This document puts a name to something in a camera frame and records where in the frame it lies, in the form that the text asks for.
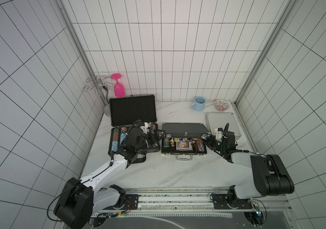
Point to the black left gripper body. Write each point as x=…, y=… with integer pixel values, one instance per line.
x=148, y=141

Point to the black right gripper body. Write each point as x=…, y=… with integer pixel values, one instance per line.
x=212, y=140

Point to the silver aluminium poker case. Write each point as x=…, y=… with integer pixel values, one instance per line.
x=216, y=120

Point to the black poker case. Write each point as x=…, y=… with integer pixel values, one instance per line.
x=129, y=112
x=194, y=132

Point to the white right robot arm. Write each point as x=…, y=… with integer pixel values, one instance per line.
x=269, y=175

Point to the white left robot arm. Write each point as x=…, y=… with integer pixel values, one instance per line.
x=94, y=183

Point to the purple card box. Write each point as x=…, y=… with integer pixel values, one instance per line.
x=183, y=145

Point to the patterned small bowl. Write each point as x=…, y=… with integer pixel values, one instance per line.
x=221, y=105

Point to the pink plastic goblet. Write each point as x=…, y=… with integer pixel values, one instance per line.
x=119, y=89

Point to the light blue mug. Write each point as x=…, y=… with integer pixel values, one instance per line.
x=199, y=103

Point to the aluminium mounting rail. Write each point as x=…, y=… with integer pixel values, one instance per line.
x=193, y=202

